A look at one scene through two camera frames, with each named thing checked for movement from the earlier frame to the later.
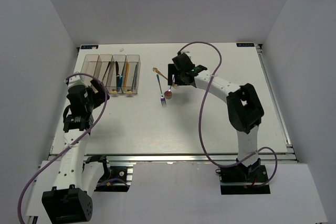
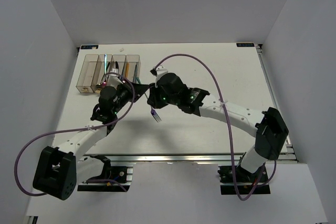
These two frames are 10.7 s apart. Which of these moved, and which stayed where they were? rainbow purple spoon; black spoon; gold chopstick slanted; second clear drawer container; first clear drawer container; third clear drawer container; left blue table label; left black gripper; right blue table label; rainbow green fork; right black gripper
Moved: rainbow green fork; right black gripper; rainbow purple spoon; left black gripper
Stayed: left blue table label; gold chopstick slanted; second clear drawer container; right blue table label; first clear drawer container; third clear drawer container; black spoon
